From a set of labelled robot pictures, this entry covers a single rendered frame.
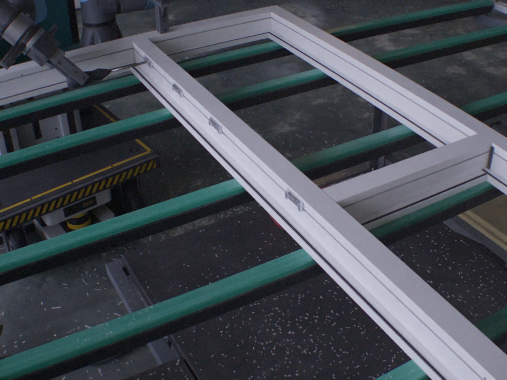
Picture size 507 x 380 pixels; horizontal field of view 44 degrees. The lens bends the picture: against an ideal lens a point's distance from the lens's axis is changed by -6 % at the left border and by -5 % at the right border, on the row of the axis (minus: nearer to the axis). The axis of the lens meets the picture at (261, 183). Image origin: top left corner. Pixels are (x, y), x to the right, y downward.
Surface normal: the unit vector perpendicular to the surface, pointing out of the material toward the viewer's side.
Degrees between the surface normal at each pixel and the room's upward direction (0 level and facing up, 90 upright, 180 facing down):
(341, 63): 90
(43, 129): 90
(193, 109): 90
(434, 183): 90
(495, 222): 0
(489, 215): 0
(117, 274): 0
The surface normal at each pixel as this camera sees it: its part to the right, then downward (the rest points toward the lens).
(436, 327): -0.87, 0.29
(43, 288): -0.01, -0.83
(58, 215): 0.62, 0.44
